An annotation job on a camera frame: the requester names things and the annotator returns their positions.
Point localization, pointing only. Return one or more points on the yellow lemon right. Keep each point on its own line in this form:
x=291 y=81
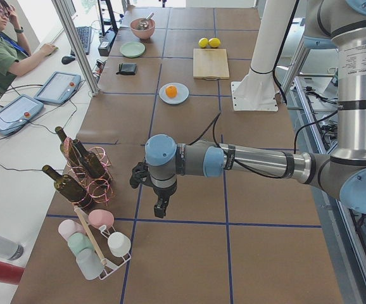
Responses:
x=214 y=42

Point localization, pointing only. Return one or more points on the metal spoon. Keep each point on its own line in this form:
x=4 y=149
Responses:
x=144 y=22

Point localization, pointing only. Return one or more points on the black keyboard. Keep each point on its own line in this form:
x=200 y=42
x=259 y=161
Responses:
x=84 y=34

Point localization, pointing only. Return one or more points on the black computer mouse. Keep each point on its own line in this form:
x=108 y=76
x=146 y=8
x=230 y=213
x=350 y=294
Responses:
x=67 y=59

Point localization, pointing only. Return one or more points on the aluminium frame post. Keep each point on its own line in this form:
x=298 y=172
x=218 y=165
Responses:
x=76 y=46

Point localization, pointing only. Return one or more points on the grey water bottle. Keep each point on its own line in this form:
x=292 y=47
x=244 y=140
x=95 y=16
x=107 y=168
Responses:
x=1 y=246

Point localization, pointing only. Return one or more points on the white cup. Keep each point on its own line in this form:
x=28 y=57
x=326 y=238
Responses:
x=119 y=244

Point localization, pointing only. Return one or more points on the dark glass bottle back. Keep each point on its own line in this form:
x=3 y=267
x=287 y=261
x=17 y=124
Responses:
x=66 y=147

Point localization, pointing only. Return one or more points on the red cylinder bottle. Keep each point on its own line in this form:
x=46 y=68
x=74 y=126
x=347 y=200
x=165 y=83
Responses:
x=10 y=274

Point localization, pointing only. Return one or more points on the dark glass bottle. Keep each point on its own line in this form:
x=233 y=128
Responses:
x=68 y=187
x=66 y=147
x=90 y=162

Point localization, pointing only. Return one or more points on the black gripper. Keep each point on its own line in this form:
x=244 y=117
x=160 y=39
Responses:
x=163 y=192

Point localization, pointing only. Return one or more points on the dark glass bottle middle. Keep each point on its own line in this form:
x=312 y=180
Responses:
x=90 y=162

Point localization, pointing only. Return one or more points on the wooden rack handle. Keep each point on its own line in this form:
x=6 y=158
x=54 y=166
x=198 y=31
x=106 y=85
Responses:
x=80 y=213

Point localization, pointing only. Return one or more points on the green plate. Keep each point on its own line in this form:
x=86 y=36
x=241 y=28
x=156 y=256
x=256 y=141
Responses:
x=132 y=49

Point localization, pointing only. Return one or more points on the pink cup upper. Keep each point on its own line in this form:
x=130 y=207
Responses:
x=100 y=217

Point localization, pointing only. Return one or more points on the bamboo cutting board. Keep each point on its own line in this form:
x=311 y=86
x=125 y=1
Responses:
x=210 y=64

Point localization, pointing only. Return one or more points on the dark glass bottle front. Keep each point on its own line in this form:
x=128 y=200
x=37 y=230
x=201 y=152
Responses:
x=68 y=187

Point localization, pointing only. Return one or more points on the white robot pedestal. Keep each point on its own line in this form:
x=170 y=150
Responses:
x=257 y=90

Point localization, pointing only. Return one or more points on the copper wire bottle rack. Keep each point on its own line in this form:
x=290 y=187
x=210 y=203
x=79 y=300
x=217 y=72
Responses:
x=99 y=189

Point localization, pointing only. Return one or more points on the seated person green shirt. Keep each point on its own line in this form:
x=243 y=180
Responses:
x=16 y=58

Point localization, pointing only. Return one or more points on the white wire cup rack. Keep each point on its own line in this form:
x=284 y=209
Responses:
x=101 y=235

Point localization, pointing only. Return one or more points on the teach pendant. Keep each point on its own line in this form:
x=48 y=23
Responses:
x=58 y=88
x=18 y=113

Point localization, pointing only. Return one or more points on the grey cup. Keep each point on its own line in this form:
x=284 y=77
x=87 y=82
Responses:
x=89 y=264

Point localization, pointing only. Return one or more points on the pink bowl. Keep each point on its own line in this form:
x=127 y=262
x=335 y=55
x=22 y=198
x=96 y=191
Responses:
x=140 y=31

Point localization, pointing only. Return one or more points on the teach pendant near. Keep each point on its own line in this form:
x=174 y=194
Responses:
x=18 y=113

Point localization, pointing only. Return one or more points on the light blue plate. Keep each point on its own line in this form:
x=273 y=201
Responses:
x=182 y=95

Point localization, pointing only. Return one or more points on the mint green cup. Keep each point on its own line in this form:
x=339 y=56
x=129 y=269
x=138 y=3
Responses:
x=78 y=242

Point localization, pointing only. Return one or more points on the yellow lemon left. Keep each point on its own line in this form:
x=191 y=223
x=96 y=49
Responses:
x=203 y=42

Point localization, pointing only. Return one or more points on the pale pink cup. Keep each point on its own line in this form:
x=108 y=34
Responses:
x=69 y=227

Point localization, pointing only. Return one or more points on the teach pendant far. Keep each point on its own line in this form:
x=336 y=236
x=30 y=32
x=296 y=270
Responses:
x=58 y=88

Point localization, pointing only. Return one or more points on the orange fruit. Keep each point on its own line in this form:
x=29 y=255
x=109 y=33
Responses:
x=171 y=91

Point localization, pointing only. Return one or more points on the folded dark grey cloth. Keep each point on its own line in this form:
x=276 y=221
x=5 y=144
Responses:
x=127 y=69

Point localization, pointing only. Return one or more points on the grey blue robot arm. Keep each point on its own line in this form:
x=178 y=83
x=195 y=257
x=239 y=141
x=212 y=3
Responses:
x=341 y=174

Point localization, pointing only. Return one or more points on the yellow lemon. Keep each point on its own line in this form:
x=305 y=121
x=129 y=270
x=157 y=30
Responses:
x=214 y=42
x=203 y=42

